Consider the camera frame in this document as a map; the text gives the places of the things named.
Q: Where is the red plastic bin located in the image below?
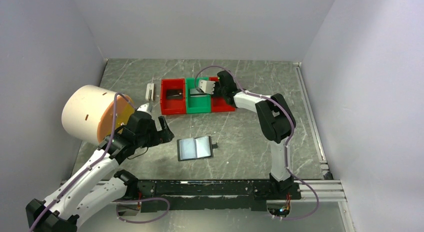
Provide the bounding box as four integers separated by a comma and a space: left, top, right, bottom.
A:
209, 77, 236, 113
160, 78, 187, 115

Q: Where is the black leather card holder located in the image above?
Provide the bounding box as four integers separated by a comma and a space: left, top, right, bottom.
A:
176, 136, 219, 161

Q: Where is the green plastic bin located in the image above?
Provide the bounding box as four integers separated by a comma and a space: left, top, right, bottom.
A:
185, 78, 211, 114

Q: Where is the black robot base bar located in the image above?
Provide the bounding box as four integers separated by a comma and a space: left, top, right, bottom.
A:
122, 179, 302, 212

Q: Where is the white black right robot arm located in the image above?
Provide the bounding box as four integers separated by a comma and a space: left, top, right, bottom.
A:
217, 71, 296, 199

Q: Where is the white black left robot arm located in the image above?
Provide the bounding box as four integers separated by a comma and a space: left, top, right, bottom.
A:
25, 110, 174, 231

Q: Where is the black card in bin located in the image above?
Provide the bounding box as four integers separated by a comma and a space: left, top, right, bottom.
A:
165, 89, 184, 100

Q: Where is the small white clip block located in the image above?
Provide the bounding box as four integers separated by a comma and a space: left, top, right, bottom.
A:
145, 83, 155, 102

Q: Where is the white orange cylinder drum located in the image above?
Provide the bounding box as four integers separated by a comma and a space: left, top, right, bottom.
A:
61, 85, 115, 145

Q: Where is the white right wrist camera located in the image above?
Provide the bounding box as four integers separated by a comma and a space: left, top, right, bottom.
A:
198, 80, 216, 95

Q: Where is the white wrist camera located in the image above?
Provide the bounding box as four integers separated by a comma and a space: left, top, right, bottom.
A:
137, 103, 153, 114
198, 80, 216, 95

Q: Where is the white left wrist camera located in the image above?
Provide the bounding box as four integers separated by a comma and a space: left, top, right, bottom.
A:
137, 103, 153, 114

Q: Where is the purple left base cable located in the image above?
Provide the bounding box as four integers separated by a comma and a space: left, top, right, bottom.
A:
115, 197, 170, 224

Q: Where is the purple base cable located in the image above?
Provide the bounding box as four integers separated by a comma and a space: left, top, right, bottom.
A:
115, 197, 170, 224
271, 172, 321, 222

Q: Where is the aluminium frame rail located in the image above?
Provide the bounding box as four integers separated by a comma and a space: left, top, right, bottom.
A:
44, 62, 357, 232

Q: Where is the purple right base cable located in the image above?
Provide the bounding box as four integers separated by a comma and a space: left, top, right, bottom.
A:
271, 172, 321, 222

